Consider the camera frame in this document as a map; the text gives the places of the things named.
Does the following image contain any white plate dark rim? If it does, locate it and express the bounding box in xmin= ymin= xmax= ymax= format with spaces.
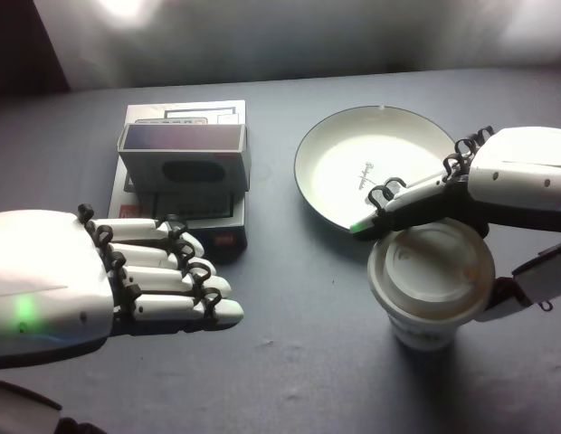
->
xmin=292 ymin=104 xmax=462 ymax=236

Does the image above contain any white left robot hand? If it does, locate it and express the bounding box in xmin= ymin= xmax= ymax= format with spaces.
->
xmin=0 ymin=203 xmax=245 ymax=434

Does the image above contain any white paper cup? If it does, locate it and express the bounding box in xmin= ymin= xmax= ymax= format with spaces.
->
xmin=366 ymin=216 xmax=497 ymax=354

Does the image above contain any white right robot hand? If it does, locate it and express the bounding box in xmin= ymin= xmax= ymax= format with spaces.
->
xmin=350 ymin=125 xmax=561 ymax=325

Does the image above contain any white calculator box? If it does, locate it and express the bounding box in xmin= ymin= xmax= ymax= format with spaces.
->
xmin=106 ymin=99 xmax=249 ymax=252

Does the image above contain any white backdrop board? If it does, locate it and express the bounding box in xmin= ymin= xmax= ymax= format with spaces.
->
xmin=33 ymin=0 xmax=561 ymax=91

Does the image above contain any grey table cloth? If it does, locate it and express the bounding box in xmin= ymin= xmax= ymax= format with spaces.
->
xmin=0 ymin=67 xmax=561 ymax=434

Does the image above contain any grey cardboard box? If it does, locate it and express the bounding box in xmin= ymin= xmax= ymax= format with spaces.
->
xmin=116 ymin=122 xmax=252 ymax=194

